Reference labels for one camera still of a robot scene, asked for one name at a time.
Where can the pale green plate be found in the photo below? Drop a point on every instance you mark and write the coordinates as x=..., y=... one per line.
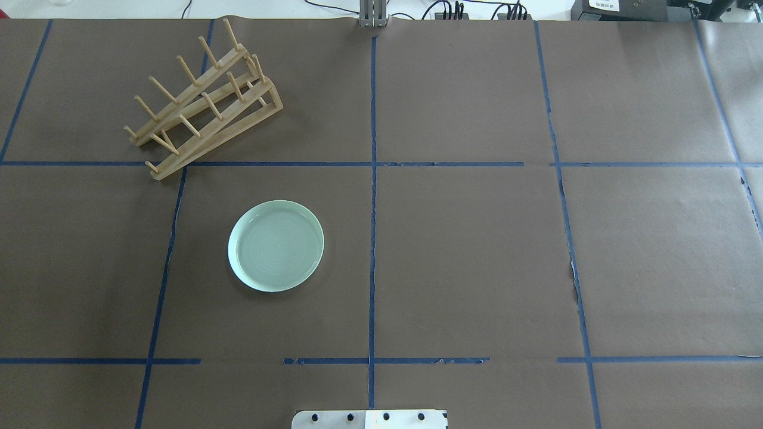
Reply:
x=275, y=246

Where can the wooden dish rack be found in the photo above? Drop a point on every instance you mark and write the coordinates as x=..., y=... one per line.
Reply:
x=232, y=95

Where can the white mounting plate with bolts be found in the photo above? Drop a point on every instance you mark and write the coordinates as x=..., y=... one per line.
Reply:
x=384, y=418

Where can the brown paper table cover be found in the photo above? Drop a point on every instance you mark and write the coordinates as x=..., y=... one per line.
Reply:
x=531, y=224

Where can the black power strip left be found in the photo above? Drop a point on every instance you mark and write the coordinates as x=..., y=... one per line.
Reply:
x=451, y=11

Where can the black power strip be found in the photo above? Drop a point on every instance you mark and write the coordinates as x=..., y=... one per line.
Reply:
x=511, y=12
x=451, y=11

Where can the black power strip right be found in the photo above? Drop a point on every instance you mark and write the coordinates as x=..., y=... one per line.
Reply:
x=511, y=12

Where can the black box with label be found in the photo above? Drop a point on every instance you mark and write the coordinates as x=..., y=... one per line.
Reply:
x=655, y=11

